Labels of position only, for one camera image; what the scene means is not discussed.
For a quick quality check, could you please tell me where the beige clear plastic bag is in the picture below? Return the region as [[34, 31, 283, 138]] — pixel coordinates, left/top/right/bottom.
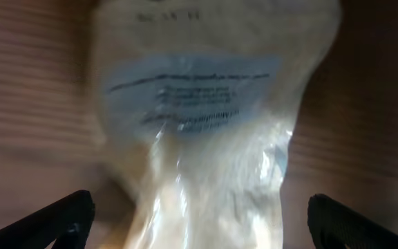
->
[[90, 0, 341, 249]]

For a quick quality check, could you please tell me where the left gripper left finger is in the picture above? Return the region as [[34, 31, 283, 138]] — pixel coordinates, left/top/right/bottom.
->
[[0, 190, 95, 249]]

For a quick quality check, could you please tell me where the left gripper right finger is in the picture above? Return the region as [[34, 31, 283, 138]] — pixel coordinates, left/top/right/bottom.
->
[[307, 194, 398, 249]]

